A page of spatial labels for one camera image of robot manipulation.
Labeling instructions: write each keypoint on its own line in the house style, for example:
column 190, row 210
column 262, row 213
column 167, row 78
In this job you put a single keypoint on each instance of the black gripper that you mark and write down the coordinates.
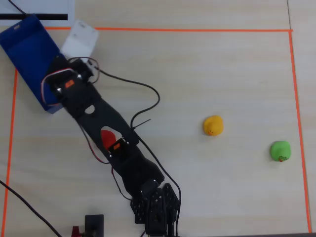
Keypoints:
column 57, row 66

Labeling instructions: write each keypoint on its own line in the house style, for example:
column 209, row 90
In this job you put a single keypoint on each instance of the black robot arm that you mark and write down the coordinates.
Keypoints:
column 128, row 160

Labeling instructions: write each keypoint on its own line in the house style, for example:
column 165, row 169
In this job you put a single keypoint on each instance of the blue plastic box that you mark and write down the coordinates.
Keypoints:
column 24, row 51

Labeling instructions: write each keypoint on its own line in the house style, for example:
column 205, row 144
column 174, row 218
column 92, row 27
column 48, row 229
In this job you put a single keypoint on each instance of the red rubber duck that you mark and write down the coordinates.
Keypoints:
column 107, row 138

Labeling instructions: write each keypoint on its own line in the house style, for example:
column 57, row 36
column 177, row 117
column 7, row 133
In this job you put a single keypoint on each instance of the yellow rubber duck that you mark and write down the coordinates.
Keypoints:
column 213, row 125

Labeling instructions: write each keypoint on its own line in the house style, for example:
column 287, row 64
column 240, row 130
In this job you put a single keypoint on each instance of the white label paper black bar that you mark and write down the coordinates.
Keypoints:
column 49, row 7

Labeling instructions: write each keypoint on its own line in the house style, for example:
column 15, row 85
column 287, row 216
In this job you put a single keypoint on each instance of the long orange tape strip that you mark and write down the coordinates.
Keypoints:
column 197, row 29

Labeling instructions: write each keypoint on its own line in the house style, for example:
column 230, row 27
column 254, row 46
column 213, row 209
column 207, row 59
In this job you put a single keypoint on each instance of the red clamp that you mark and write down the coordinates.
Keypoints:
column 75, row 232

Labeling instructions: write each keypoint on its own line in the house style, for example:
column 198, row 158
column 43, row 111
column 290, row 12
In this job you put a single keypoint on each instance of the green toy apple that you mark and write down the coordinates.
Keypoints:
column 280, row 150

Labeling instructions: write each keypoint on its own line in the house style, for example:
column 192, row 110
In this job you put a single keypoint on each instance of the black camera stand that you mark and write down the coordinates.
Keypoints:
column 94, row 224

